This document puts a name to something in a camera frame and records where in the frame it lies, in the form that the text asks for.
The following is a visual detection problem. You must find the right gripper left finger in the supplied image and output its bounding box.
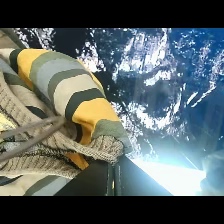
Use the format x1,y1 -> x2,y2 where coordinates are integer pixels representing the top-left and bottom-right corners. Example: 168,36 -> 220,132
54,159 -> 115,197

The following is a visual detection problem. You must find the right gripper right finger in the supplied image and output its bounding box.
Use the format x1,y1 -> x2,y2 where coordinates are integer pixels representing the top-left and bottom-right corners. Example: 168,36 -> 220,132
114,155 -> 173,197

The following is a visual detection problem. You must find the yellow grey striped sweater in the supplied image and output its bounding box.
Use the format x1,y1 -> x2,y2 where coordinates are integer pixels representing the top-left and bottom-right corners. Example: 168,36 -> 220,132
0,28 -> 133,197

